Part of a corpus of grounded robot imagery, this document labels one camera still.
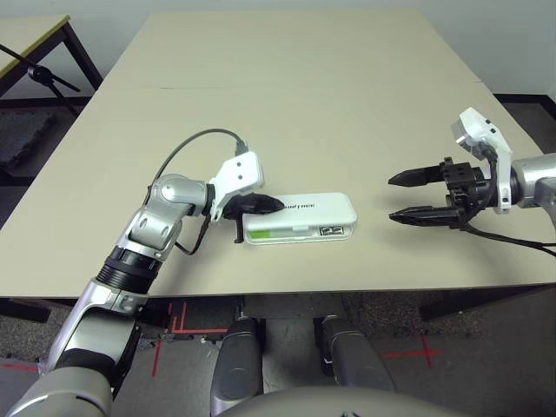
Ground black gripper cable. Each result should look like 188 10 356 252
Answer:
458 208 556 258
175 215 209 255

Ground green highlighter with clear cap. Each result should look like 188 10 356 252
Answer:
250 228 314 242

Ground red floor tape cross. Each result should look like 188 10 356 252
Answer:
381 333 444 368

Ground beige side table black legs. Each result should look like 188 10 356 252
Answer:
0 15 104 109

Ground grey robot left leg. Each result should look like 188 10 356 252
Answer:
210 315 266 417

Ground red floor tape mark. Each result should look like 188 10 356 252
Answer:
0 360 40 373

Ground grey robot torso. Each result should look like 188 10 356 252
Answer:
216 385 461 417

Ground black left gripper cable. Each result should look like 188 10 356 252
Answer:
175 215 209 255

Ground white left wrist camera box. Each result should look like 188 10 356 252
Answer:
207 150 266 223

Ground black tripod stand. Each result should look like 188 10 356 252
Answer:
0 43 82 116

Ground white plastic pencil case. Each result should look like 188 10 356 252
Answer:
241 192 359 246

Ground red floor tape lines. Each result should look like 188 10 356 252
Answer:
151 301 229 377

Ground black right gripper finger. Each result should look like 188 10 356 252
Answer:
387 164 447 189
387 206 460 230

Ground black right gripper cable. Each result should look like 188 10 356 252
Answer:
458 208 556 258

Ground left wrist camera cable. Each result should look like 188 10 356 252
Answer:
151 128 248 186

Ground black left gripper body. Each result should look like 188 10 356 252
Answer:
222 194 252 245

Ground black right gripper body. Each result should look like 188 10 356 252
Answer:
437 156 499 219

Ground black table base beam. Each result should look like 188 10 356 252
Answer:
419 284 556 323
0 297 77 323

